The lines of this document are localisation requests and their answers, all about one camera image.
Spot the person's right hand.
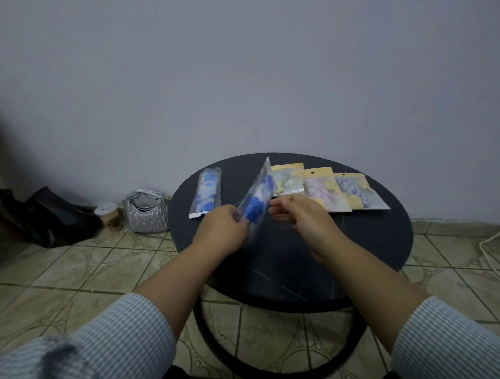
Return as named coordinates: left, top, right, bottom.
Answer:
left=268, top=194, right=344, bottom=262

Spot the ribbon spool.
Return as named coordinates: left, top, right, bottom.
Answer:
left=93, top=202, right=124, bottom=233

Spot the blue flower shower cap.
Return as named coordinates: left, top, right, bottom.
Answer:
left=195, top=171, right=218, bottom=211
left=244, top=174, right=275, bottom=225

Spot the person's left forearm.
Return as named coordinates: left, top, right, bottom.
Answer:
left=0, top=244, right=223, bottom=379

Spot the cream packet with barcode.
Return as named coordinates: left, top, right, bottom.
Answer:
left=270, top=162, right=305, bottom=197

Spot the black round side table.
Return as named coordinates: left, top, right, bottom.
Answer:
left=168, top=152, right=414, bottom=379

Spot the pink print shower cap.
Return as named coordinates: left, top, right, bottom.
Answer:
left=308, top=181, right=341, bottom=210

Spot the stack of yellow small pouches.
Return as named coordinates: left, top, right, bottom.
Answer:
left=333, top=173, right=391, bottom=211

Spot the person's right forearm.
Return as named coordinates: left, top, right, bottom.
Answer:
left=316, top=238, right=500, bottom=379

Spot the green print shower cap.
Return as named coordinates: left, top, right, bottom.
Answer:
left=273, top=171, right=302, bottom=194

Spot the person's left hand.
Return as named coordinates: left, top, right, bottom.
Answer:
left=191, top=205, right=250, bottom=257

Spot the yellow-edged packet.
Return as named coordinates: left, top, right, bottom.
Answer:
left=304, top=167, right=353, bottom=213

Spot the silver quilted handbag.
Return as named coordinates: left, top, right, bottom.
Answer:
left=122, top=189, right=171, bottom=234

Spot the black bag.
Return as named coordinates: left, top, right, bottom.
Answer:
left=0, top=186, right=102, bottom=249

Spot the white cable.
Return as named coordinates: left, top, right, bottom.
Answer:
left=479, top=230, right=500, bottom=276

